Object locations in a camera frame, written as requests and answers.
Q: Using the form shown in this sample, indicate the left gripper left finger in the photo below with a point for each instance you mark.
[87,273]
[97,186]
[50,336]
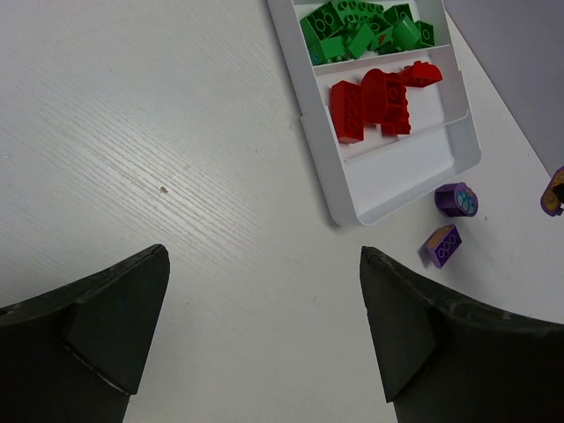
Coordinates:
[78,353]

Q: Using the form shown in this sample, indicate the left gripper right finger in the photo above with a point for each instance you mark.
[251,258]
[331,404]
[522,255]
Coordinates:
[445,357]

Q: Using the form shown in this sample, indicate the purple lego brick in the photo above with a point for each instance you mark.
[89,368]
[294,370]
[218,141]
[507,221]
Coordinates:
[440,246]
[551,201]

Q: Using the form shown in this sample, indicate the purple round flower lego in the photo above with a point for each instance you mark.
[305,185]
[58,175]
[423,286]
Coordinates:
[456,200]

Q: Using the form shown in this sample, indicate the red sloped lego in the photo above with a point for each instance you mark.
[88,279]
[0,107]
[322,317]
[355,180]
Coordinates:
[421,74]

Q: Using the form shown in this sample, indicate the red small lego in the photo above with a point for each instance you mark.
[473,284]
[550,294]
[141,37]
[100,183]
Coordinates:
[374,97]

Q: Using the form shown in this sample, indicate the green square lego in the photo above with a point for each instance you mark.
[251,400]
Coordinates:
[320,24]
[426,34]

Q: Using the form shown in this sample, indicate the small green lego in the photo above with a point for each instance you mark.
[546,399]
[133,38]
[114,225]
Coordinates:
[405,35]

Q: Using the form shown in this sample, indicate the green bush lego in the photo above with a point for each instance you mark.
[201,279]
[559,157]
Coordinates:
[327,51]

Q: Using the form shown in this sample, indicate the green lego with triangle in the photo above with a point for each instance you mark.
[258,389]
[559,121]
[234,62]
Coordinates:
[382,41]

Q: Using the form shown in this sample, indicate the green 2x4 lego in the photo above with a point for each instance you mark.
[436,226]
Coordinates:
[354,12]

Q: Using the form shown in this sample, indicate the white divided sorting tray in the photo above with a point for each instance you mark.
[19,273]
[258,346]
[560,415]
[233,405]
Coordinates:
[366,181]

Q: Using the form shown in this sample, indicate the green square lego in tray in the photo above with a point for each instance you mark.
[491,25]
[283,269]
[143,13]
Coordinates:
[320,24]

